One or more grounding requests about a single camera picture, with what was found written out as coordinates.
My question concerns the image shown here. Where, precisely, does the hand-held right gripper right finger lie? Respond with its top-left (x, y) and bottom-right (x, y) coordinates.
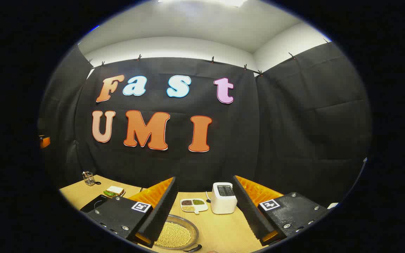
top-left (232, 175), bottom-right (330, 246)

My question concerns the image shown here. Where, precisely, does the white divided dish of beans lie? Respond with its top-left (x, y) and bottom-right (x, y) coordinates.
top-left (180, 198), bottom-right (209, 215)

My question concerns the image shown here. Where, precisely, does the row of black backdrop clips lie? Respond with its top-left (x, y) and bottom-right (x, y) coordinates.
top-left (87, 38), bottom-right (330, 76)

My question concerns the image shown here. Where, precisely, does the clear glass holder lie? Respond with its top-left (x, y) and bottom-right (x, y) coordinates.
top-left (82, 171), bottom-right (101, 186)

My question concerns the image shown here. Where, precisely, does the black induction cooktop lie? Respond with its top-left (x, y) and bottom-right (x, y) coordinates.
top-left (79, 194), bottom-right (109, 213)

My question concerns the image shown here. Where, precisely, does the pile of soybeans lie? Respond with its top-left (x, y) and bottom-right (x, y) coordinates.
top-left (155, 221), bottom-right (192, 248)

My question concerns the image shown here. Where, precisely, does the stainless steel pot black handle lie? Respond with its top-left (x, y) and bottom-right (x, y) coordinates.
top-left (153, 214), bottom-right (203, 253)

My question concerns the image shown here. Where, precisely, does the sandwich on small plate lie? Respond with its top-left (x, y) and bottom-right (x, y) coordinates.
top-left (103, 186), bottom-right (126, 199)

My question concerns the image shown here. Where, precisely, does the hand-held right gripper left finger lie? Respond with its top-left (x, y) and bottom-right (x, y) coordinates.
top-left (85, 176), bottom-right (178, 248)

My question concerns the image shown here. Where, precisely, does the white toaster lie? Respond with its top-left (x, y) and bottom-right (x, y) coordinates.
top-left (211, 182), bottom-right (238, 215)

